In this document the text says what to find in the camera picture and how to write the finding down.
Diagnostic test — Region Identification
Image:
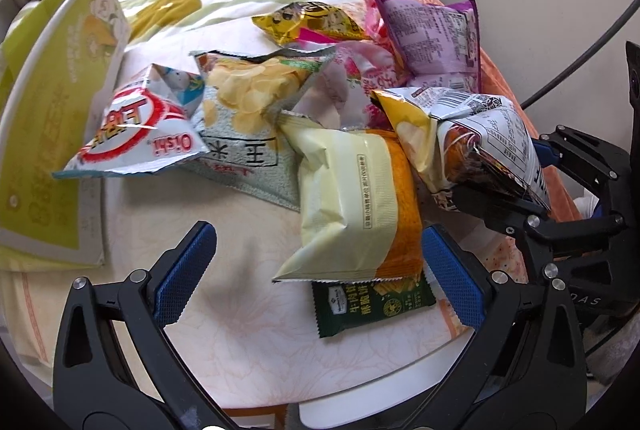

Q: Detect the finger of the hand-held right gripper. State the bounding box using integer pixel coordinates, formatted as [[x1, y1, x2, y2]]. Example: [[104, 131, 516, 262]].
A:
[[530, 125, 632, 196], [450, 184, 558, 241]]

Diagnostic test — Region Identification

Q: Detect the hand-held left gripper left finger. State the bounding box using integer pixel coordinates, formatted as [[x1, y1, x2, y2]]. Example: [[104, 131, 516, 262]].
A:
[[52, 220, 236, 430]]

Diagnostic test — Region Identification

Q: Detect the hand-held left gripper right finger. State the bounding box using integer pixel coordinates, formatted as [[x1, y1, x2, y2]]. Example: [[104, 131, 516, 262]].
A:
[[421, 224, 588, 430]]

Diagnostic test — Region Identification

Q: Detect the yellow silver snack packet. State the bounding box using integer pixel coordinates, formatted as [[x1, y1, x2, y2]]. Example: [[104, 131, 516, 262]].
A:
[[370, 87, 551, 213]]

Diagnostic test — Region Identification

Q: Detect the dark green snack packet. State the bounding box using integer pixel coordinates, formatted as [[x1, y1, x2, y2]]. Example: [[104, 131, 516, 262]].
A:
[[311, 272, 437, 339]]

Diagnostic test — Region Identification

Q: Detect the pale yellow orange snack packet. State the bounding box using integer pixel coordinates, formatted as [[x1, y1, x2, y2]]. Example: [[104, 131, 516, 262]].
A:
[[271, 110, 426, 283]]

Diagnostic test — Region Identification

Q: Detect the red white snack packet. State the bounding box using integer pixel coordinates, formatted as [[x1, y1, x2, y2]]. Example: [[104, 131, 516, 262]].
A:
[[52, 64, 211, 178]]

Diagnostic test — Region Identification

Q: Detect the large purple snack packet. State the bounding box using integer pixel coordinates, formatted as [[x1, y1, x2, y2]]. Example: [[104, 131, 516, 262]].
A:
[[372, 0, 481, 93]]

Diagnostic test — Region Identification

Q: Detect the light green chips packet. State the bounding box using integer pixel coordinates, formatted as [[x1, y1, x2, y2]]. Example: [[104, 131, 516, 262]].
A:
[[177, 50, 336, 213]]

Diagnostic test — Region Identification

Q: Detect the pink white snack packet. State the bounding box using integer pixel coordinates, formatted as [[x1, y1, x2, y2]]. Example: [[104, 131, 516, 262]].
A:
[[295, 41, 416, 131]]

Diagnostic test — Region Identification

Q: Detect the green cardboard box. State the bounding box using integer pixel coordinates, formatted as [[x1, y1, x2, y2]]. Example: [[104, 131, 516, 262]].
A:
[[0, 0, 132, 271]]

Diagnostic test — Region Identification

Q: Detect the cream floral tablecloth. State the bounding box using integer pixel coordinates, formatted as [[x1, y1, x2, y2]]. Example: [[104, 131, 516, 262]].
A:
[[0, 150, 526, 411]]

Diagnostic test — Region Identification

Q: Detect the small yellow snack packet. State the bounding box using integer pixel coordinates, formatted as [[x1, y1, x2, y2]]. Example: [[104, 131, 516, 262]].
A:
[[251, 1, 371, 47]]

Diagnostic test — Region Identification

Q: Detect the black cable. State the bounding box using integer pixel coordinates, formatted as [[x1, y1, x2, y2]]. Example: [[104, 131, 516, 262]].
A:
[[520, 2, 640, 108]]

